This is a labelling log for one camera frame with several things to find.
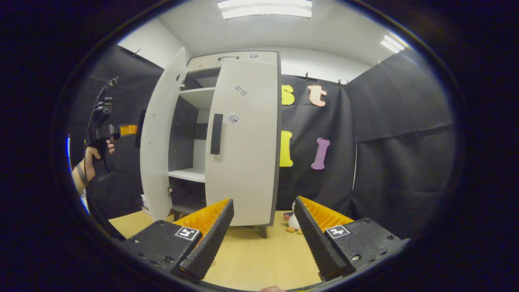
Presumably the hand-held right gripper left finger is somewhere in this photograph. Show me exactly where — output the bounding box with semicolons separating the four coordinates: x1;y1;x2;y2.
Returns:
122;198;235;280

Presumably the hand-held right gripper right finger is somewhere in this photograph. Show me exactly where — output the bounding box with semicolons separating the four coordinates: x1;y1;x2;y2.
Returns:
294;196;410;281

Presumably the grey cabinet door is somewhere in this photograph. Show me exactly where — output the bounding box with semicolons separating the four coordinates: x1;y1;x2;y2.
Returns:
135;47;188;221
205;57;280;227

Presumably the grey wooden cabinet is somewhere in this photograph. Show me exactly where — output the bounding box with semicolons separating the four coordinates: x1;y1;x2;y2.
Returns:
168;51;282;238

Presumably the plush penguin toy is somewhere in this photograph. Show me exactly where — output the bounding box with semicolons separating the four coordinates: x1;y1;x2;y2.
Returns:
283;202;303;234

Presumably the dark wristband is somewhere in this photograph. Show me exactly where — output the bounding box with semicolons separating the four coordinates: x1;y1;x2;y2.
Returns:
76;162;89;187

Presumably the black backdrop cloth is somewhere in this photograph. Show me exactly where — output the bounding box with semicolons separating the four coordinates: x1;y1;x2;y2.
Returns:
67;45;455;240

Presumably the long ceiling light panel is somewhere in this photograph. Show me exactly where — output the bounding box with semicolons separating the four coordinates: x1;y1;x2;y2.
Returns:
217;0;313;20

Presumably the small ceiling light panel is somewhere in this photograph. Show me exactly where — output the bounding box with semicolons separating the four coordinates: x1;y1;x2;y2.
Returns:
380;34;405;54

